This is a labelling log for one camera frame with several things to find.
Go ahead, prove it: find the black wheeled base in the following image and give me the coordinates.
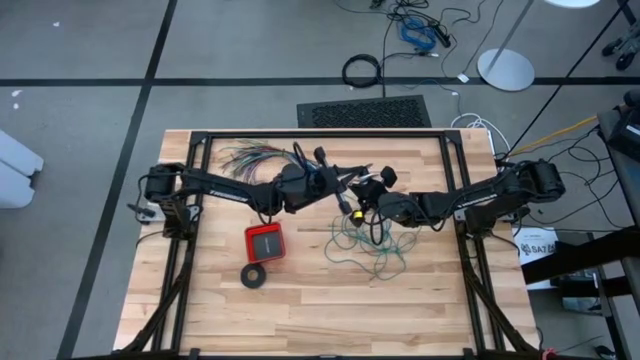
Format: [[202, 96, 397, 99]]
[[602, 34, 640, 71]]

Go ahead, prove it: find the black equipment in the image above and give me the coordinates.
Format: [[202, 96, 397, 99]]
[[597, 88, 640, 166]]

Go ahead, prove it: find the white foam block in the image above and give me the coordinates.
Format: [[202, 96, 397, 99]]
[[0, 129, 45, 210]]

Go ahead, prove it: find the multicoloured wire bundle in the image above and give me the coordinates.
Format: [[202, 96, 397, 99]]
[[217, 138, 321, 176]]

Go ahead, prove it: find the black power strip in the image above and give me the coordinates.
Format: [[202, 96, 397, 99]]
[[432, 24, 453, 50]]

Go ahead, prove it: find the white paper sign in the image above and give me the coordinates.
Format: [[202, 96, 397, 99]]
[[512, 227, 560, 291]]

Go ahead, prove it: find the black beam structure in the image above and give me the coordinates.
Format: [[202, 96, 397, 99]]
[[519, 227, 640, 360]]

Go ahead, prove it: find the green cord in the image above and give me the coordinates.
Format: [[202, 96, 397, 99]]
[[323, 212, 421, 282]]

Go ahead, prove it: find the black tape roll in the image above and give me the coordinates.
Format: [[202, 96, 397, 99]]
[[239, 262, 268, 290]]

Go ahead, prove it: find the black thin pole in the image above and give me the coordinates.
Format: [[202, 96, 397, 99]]
[[499, 2, 626, 161]]

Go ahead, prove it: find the black coiled cable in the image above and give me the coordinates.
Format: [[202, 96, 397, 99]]
[[341, 53, 384, 90]]

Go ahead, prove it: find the grey round-base stand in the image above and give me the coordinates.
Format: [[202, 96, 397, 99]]
[[476, 0, 536, 93]]

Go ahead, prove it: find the white floor cable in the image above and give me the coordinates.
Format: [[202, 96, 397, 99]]
[[449, 112, 512, 156]]

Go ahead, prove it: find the blue floor cable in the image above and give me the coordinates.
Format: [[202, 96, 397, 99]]
[[398, 17, 439, 51]]

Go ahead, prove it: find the black floor cable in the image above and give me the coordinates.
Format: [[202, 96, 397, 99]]
[[369, 0, 494, 99]]

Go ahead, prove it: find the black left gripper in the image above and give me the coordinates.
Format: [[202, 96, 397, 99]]
[[313, 146, 376, 199]]

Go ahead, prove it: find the yellow floor strip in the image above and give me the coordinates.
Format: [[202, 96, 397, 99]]
[[509, 115, 599, 156]]

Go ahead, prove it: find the red and black box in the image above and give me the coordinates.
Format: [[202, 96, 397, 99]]
[[243, 221, 287, 265]]

